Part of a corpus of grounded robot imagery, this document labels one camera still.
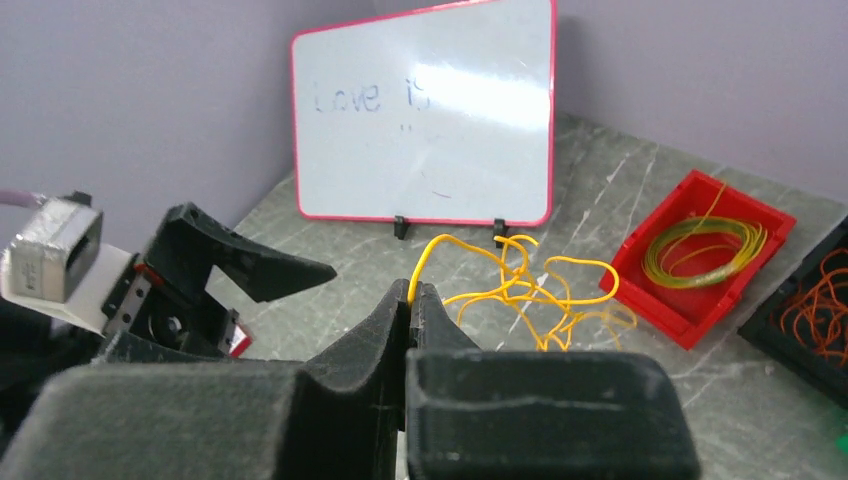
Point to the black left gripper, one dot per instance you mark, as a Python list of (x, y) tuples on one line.
[(145, 324)]

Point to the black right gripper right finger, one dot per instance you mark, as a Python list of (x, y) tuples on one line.
[(480, 414)]

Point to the black plastic bin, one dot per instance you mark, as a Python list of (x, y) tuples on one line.
[(803, 323)]

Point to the pink framed whiteboard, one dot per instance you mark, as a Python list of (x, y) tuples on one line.
[(439, 115)]

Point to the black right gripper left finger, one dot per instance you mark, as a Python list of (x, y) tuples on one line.
[(334, 416)]

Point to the red plastic bin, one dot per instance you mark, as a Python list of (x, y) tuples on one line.
[(685, 267)]

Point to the green plastic bin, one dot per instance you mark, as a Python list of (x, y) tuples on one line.
[(842, 444)]

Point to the small red white box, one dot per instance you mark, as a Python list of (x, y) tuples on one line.
[(240, 342)]

